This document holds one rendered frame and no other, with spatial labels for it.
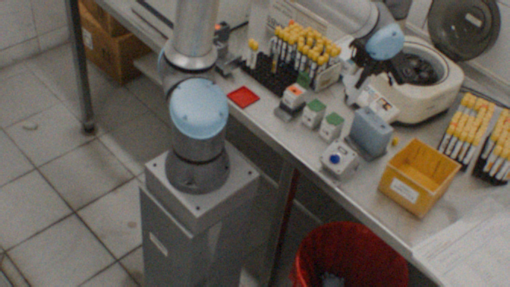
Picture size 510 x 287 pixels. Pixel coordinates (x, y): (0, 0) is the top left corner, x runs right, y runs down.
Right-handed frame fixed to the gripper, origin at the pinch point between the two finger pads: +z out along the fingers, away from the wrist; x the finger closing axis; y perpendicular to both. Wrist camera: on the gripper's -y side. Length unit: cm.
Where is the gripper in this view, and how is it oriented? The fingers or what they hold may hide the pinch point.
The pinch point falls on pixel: (371, 97)
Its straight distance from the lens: 153.2
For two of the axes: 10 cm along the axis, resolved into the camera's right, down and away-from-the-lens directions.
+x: -8.2, 3.6, -4.5
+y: -5.7, -6.3, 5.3
